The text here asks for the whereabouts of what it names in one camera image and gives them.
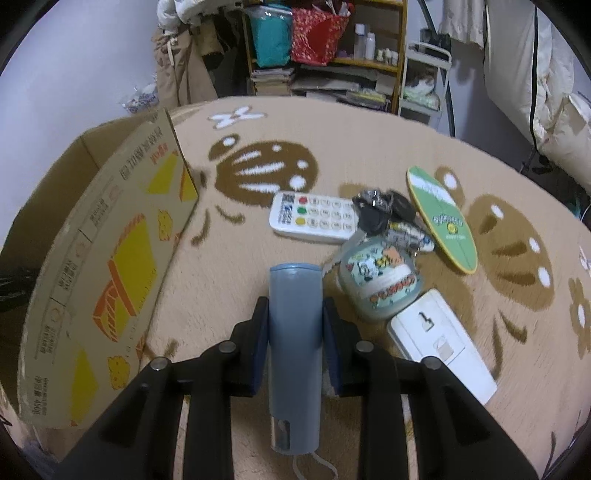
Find teal fabric bag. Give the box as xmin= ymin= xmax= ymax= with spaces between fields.
xmin=245 ymin=4 xmax=293 ymax=68

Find stack of books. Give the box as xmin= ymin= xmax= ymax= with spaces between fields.
xmin=250 ymin=67 xmax=296 ymax=96

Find blue cylindrical device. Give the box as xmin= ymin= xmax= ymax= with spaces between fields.
xmin=269 ymin=263 xmax=339 ymax=479

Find beige patterned carpet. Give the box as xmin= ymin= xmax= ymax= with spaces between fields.
xmin=32 ymin=95 xmax=591 ymax=480

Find white bottles on shelf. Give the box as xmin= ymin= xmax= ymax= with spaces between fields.
xmin=353 ymin=23 xmax=376 ymax=61

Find brown cardboard box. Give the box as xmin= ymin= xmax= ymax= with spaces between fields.
xmin=1 ymin=110 xmax=198 ymax=428

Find white hanging bedding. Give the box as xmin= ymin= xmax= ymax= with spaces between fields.
xmin=440 ymin=0 xmax=590 ymax=191

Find black key bunch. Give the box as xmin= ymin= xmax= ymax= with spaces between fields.
xmin=352 ymin=189 xmax=435 ymax=254

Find beige hanging coat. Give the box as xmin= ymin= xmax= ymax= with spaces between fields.
xmin=152 ymin=29 xmax=217 ymax=110

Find wooden bookshelf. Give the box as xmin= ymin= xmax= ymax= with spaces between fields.
xmin=242 ymin=1 xmax=408 ymax=113

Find red patterned bag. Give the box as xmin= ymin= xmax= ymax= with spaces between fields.
xmin=290 ymin=1 xmax=355 ymax=66

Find white remote control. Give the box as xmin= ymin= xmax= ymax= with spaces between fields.
xmin=269 ymin=191 xmax=359 ymax=244

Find plastic bag of toys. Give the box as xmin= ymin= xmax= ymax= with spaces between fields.
xmin=119 ymin=82 xmax=159 ymax=115

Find cartoon sticker round case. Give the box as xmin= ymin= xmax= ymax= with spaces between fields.
xmin=338 ymin=237 xmax=423 ymax=323

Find white wire rack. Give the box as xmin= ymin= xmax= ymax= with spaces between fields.
xmin=397 ymin=41 xmax=453 ymax=119

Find white box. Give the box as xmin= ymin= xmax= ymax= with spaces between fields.
xmin=387 ymin=289 xmax=497 ymax=405

